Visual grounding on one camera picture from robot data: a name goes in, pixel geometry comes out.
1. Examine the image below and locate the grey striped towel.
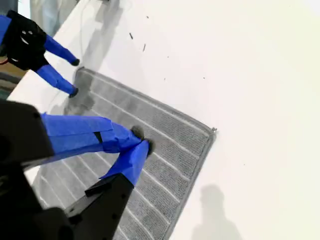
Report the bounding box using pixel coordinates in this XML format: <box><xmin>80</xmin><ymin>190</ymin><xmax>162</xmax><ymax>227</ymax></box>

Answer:
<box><xmin>31</xmin><ymin>67</ymin><xmax>218</xmax><ymax>240</ymax></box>

